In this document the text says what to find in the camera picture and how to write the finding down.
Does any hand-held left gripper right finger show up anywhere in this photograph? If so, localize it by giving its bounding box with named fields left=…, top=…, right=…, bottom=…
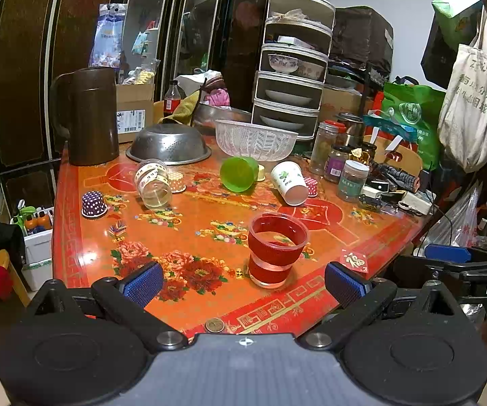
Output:
left=299, top=261, right=466, bottom=352

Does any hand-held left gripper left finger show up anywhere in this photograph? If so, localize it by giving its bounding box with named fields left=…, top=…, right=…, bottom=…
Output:
left=28, top=261, right=189, bottom=352

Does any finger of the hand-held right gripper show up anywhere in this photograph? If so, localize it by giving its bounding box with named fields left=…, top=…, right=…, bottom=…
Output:
left=415, top=243, right=487, bottom=265
left=389, top=255, right=470, bottom=283

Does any red transparent plastic cup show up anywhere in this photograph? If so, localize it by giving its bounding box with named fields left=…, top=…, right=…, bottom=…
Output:
left=247, top=212, right=309, bottom=289

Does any purple polka dot paper cup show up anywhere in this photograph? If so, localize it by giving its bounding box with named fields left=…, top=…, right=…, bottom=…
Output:
left=81, top=191, right=108, bottom=219

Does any clear cup with patterned tape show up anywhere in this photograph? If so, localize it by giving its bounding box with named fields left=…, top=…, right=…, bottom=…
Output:
left=134, top=158, right=173, bottom=211

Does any white paper cup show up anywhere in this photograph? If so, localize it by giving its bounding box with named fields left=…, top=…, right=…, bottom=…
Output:
left=271, top=161, right=309, bottom=206

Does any green plastic cup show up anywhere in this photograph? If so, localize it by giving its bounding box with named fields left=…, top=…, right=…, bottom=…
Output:
left=220, top=156, right=259, bottom=193

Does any red square sticker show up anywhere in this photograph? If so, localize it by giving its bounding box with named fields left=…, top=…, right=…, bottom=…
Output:
left=340, top=249, right=370, bottom=274

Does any clear plastic bag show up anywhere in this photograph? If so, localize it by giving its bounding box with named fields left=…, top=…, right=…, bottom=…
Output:
left=428, top=181, right=482, bottom=248

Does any white power strip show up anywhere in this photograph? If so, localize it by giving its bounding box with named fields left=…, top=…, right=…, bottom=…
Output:
left=395, top=191, right=435, bottom=216

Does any small white box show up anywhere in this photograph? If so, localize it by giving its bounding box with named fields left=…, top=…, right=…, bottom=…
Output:
left=362, top=183, right=392, bottom=199

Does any jar with green label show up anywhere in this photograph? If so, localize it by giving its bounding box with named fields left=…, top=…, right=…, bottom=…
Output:
left=337, top=160, right=370, bottom=202

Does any wooden chair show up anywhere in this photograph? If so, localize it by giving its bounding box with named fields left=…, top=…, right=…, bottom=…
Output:
left=364, top=134, right=424, bottom=178

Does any white foam box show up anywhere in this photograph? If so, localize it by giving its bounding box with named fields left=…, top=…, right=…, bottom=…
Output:
left=20, top=207, right=55, bottom=265

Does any jar with purple label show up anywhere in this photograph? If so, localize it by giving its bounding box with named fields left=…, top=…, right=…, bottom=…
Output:
left=325, top=145, right=352, bottom=184

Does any green shopping bag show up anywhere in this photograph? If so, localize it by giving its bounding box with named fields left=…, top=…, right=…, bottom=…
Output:
left=379, top=77, right=446, bottom=170

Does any glass jar with red lid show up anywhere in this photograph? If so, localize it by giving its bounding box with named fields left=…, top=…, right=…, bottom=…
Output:
left=309, top=120, right=340, bottom=177

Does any metal colander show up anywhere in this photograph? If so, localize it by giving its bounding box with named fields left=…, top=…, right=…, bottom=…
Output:
left=125, top=123, right=212, bottom=165

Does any beige canvas tote bag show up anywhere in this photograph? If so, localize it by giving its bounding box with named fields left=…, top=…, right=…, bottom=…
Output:
left=437, top=0, right=487, bottom=173

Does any metal mug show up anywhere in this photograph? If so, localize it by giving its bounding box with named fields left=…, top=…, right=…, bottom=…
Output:
left=335, top=112, right=365, bottom=148

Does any white plastic basket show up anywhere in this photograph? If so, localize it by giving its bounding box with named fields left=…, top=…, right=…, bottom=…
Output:
left=215, top=119, right=299, bottom=162

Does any brown plastic pitcher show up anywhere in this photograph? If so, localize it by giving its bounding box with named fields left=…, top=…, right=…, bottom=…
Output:
left=50, top=67, right=120, bottom=166

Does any white plate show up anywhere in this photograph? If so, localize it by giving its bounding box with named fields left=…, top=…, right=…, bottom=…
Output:
left=259, top=115, right=306, bottom=132
left=264, top=90, right=314, bottom=107

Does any yellow green cloth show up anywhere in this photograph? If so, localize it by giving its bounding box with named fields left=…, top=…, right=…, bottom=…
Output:
left=171, top=92, right=203, bottom=128

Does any metal basin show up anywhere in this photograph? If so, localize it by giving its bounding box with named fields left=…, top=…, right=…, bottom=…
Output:
left=193, top=104, right=253, bottom=137

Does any cola bottle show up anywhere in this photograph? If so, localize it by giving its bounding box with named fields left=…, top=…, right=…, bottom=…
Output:
left=163, top=80, right=182, bottom=118

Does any pink cloth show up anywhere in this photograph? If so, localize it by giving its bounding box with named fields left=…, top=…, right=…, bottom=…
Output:
left=205, top=87, right=231, bottom=108

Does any floral bowl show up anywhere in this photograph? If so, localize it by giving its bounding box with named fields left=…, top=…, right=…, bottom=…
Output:
left=296, top=61, right=327, bottom=81

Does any blue patterned bowl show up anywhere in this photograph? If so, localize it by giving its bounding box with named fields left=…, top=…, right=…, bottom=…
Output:
left=268, top=53, right=301, bottom=74

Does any green gift bag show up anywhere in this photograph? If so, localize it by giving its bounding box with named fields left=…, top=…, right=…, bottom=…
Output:
left=432, top=0, right=487, bottom=49

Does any hanging snack packet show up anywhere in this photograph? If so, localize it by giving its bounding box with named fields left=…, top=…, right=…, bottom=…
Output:
left=89, top=3, right=128, bottom=68

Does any dark wooden cabinet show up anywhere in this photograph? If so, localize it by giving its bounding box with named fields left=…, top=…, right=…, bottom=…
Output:
left=0, top=0, right=307, bottom=204

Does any stacked food cover shelf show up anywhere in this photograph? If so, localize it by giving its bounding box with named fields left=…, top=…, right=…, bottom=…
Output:
left=251, top=0, right=336, bottom=141

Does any black ribbed handle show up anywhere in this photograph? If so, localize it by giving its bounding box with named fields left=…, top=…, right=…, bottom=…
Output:
left=370, top=161, right=422, bottom=192

